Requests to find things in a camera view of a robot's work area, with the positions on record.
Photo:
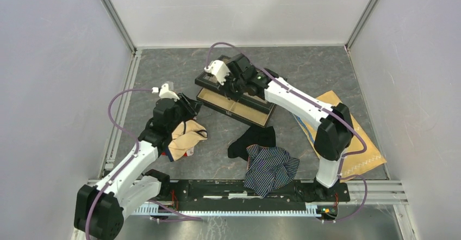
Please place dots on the black underwear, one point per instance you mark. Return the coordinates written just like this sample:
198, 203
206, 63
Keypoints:
255, 135

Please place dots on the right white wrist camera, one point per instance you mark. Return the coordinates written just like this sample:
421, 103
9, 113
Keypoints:
219, 70

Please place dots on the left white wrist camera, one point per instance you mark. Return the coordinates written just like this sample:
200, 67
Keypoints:
166, 91

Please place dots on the red underwear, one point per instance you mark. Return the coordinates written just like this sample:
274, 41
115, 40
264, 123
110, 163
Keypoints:
186, 154

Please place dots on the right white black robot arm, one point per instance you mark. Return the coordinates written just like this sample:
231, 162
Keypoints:
332, 123

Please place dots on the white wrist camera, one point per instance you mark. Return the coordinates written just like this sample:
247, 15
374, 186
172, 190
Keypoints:
219, 70
166, 91

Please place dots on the black compartment box glass lid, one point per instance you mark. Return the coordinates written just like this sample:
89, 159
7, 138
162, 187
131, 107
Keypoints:
252, 108

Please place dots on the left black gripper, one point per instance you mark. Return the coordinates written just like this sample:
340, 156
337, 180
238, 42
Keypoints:
192, 107

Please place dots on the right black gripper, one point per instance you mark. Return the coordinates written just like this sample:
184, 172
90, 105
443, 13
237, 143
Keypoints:
230, 96

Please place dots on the white cable tray strip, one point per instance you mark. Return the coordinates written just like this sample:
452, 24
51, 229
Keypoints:
151, 209

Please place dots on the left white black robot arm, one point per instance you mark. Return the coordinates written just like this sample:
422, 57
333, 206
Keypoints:
101, 209

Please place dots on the beige underwear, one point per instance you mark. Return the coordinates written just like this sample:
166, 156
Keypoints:
185, 137

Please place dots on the blue striped boxer shorts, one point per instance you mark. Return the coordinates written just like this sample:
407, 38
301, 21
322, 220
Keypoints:
269, 169

